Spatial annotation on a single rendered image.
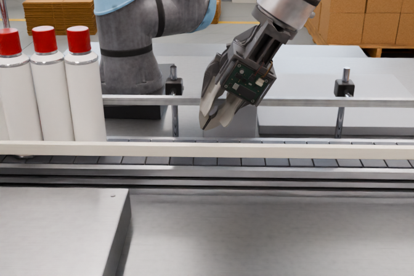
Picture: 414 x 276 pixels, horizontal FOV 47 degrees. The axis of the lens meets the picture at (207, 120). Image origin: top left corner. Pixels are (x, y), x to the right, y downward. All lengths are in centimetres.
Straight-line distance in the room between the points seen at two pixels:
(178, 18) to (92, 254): 61
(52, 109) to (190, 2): 43
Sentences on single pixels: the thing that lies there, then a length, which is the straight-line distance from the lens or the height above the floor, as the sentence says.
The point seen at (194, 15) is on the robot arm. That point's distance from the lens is 108.
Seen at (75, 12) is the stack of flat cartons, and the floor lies 22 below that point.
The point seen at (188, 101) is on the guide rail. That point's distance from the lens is 80.
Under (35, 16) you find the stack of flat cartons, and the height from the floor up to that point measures 18.
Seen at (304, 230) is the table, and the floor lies 83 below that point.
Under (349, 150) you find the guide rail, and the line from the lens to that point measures 77.
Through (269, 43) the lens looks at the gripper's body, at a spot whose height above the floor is 109.
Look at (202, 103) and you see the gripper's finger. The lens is 75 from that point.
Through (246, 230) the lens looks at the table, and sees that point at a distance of 71.
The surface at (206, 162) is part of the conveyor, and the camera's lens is 77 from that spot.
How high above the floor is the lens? 128
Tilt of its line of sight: 26 degrees down
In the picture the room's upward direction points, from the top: straight up
